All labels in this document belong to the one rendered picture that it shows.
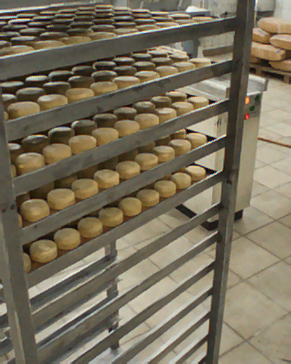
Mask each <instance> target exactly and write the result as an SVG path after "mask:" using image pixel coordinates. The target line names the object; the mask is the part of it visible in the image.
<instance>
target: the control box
mask: <svg viewBox="0 0 291 364"><path fill-rule="evenodd" d="M257 95H258V97H260V98H258V99H259V100H257V101H255V97H256V96H257ZM246 98H249V101H248V102H247V103H246V105H245V114H244V120H246V119H247V118H246V114H247V115H248V119H253V118H256V117H259V116H260V109H261V101H262V92H259V91H255V92H251V93H247V96H246ZM251 106H254V107H255V110H254V111H250V107H251ZM248 119H247V120H248Z"/></svg>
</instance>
